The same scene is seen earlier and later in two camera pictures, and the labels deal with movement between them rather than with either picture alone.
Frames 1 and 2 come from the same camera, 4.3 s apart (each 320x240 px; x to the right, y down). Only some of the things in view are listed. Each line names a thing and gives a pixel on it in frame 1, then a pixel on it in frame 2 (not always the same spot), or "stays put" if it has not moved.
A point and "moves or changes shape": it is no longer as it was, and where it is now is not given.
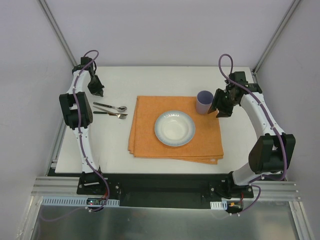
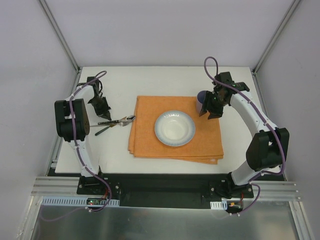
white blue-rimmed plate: x=174 y=128 stays put
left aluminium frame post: x=55 y=26 stays put
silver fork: x=120 y=116 -> x=123 y=124
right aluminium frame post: x=286 y=17 stays put
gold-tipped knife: x=103 y=112 moves or changes shape
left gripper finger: x=100 y=94 -> x=107 y=116
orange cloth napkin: x=205 y=146 stays put
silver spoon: x=119 y=108 -> x=130 y=118
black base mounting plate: x=162 y=190 stays put
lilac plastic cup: x=204 y=101 stays put
